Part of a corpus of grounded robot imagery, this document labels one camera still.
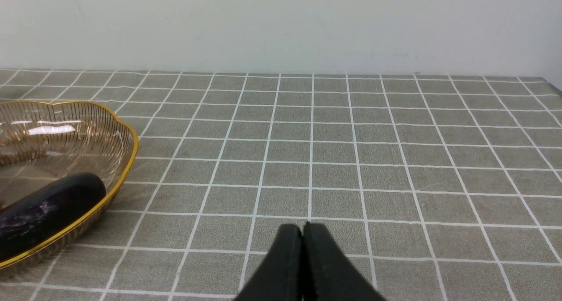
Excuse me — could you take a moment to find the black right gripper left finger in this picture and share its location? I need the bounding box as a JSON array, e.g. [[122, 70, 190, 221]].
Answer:
[[235, 224, 303, 301]]

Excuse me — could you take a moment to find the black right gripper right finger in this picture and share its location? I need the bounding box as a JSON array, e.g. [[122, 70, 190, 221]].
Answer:
[[303, 222, 385, 301]]

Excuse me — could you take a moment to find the purple eggplant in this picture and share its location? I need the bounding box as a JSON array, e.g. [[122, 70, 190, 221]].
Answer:
[[0, 172, 106, 261]]

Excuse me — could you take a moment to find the grey checked tablecloth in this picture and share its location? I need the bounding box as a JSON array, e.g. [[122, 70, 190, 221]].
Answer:
[[1, 70, 561, 301]]

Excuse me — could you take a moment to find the amber glass gold-rimmed bowl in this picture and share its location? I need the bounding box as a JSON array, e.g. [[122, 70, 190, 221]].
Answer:
[[1, 100, 139, 279]]

